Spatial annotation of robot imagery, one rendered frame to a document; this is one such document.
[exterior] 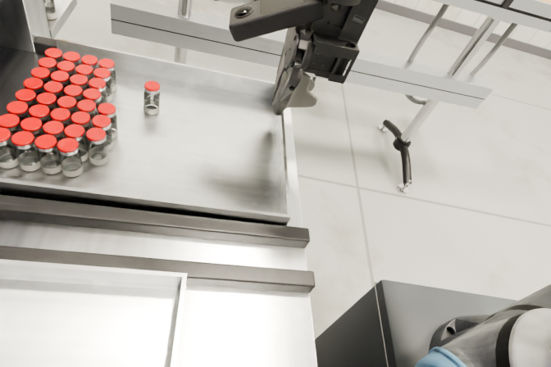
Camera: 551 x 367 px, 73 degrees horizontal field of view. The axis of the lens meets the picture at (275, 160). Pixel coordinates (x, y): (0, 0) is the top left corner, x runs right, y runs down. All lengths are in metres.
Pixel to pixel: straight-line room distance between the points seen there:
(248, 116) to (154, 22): 0.96
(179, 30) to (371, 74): 0.78
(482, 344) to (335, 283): 1.18
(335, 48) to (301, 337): 0.33
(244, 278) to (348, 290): 1.14
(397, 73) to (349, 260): 0.80
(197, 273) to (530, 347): 0.29
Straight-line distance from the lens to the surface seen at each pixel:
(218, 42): 1.51
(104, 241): 0.45
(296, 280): 0.43
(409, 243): 1.80
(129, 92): 0.60
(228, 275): 0.41
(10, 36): 0.69
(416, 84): 1.75
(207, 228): 0.43
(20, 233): 0.47
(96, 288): 0.42
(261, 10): 0.48
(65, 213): 0.45
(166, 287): 0.41
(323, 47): 0.48
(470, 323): 0.59
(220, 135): 0.55
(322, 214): 1.67
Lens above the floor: 1.27
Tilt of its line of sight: 46 degrees down
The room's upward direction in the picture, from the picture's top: 22 degrees clockwise
